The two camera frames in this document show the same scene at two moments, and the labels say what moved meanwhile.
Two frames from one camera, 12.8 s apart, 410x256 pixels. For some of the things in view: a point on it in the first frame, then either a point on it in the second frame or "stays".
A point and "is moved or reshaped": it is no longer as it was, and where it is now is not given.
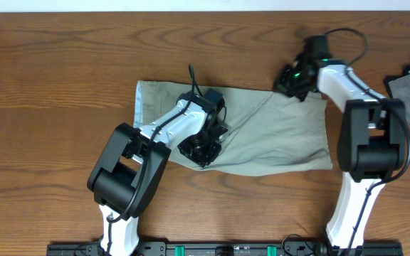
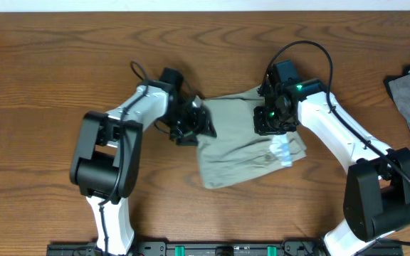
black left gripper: [202, 161] → [197, 128]
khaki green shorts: [268, 133] is moved or reshaped
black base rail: [224, 249] stays
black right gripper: [281, 84] → [262, 126]
